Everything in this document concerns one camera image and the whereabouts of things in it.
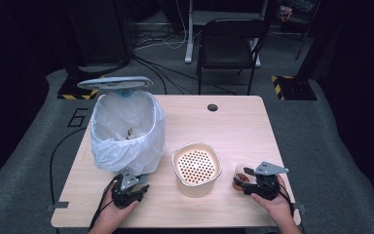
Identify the person's right hand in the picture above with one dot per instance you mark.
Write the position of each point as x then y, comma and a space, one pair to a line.
280, 208

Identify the hazard-striped stand base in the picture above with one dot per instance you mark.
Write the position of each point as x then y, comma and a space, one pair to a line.
74, 89
297, 89

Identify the clear plastic cup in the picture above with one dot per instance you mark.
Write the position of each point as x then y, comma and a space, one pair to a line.
238, 170

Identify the beige strainer basket container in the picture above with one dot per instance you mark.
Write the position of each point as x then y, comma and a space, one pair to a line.
193, 190

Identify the person's left hand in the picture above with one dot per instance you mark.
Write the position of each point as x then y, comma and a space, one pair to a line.
113, 214

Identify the black folding chair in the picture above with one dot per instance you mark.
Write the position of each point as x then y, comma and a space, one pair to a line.
229, 52

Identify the white desk frame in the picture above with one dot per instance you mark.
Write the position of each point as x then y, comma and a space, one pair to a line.
189, 39

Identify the dark cabinet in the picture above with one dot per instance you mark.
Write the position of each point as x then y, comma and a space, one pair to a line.
100, 29

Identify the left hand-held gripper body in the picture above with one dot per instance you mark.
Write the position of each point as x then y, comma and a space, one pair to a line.
125, 196

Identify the blue-grey pedal trash can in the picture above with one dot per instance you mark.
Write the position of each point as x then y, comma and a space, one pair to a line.
115, 83

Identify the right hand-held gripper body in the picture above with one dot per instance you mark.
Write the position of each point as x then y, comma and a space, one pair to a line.
268, 188

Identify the grey table corner bracket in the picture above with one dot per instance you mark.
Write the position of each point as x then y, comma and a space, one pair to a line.
300, 207
58, 205

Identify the red food scraps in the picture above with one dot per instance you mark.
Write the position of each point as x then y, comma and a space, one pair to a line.
240, 178

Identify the white plastic trash bag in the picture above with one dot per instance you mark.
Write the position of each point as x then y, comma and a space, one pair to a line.
126, 157

